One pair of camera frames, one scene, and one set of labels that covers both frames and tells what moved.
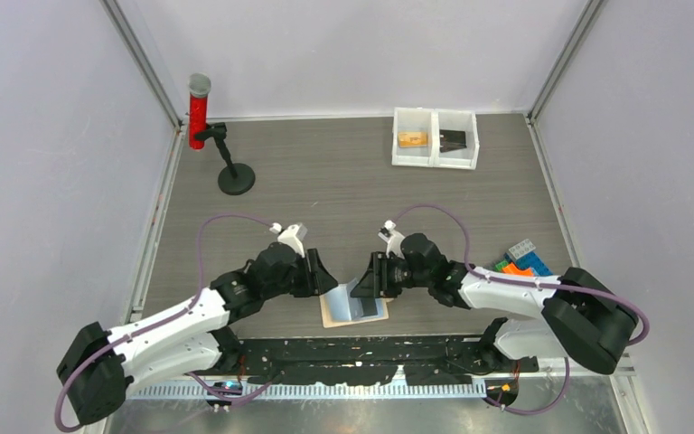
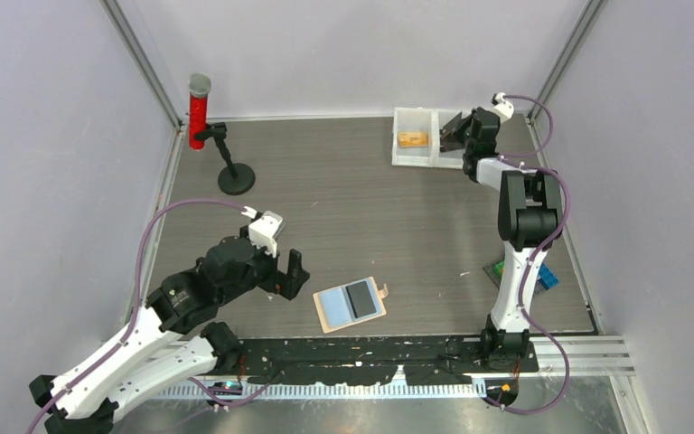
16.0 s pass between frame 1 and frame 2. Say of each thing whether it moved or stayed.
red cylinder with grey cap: stayed
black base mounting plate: stayed
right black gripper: moved
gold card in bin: stayed
